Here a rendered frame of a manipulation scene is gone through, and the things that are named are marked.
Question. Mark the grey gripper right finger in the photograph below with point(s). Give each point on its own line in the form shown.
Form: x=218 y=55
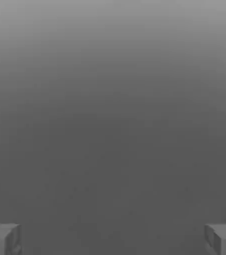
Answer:
x=225 y=240

